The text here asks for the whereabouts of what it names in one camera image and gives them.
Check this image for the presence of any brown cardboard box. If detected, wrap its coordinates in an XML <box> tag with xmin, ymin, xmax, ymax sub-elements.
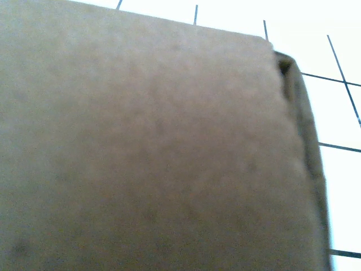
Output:
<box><xmin>0</xmin><ymin>0</ymin><xmax>332</xmax><ymax>271</ymax></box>

